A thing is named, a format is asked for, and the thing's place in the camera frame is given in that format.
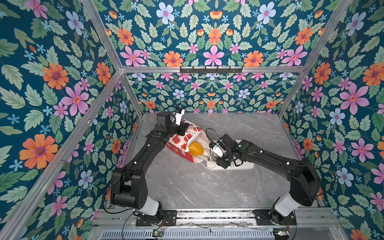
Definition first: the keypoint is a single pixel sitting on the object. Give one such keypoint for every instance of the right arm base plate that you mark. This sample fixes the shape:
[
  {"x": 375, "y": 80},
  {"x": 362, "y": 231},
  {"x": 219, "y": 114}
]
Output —
[{"x": 266, "y": 217}]

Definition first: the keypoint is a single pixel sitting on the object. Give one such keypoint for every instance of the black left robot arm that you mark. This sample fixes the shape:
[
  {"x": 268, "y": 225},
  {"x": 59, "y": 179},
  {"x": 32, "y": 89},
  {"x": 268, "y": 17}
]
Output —
[{"x": 128, "y": 183}]

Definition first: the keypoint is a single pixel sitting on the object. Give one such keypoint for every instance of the white slotted cable duct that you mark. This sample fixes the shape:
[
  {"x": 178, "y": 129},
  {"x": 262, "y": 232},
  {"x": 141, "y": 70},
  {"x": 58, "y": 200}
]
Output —
[{"x": 188, "y": 234}]

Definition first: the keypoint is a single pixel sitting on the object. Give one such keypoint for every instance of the black wall hook rail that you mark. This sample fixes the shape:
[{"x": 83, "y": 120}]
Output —
[{"x": 210, "y": 70}]

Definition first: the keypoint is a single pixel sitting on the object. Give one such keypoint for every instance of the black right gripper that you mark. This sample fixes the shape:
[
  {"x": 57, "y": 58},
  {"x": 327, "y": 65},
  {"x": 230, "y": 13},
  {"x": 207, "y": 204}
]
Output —
[{"x": 221, "y": 163}]

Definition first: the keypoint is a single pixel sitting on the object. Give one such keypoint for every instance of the aluminium front rail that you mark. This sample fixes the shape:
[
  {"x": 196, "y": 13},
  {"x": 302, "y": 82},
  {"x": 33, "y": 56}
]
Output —
[{"x": 245, "y": 217}]

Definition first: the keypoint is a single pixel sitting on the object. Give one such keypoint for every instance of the round yellow fake bun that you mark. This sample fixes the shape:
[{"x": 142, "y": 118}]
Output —
[{"x": 196, "y": 149}]

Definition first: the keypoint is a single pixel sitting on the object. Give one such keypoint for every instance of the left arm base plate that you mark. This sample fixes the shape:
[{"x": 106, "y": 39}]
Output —
[{"x": 156, "y": 218}]

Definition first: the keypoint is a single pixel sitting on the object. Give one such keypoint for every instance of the white rectangular tray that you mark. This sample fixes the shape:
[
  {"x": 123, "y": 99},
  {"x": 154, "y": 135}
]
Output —
[{"x": 211, "y": 165}]

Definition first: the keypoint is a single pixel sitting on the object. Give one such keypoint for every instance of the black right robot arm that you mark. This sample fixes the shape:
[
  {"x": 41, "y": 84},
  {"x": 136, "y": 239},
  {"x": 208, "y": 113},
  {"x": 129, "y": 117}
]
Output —
[{"x": 303, "y": 179}]

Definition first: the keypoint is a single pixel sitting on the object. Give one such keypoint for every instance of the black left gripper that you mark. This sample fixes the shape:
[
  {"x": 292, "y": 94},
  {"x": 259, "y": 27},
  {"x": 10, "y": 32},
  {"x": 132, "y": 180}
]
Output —
[{"x": 182, "y": 127}]

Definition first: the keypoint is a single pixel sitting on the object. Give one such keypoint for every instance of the red white paper bag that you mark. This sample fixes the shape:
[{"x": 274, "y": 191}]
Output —
[{"x": 179, "y": 144}]

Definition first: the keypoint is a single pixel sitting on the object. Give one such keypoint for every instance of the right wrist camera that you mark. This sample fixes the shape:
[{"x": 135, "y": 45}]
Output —
[{"x": 216, "y": 149}]

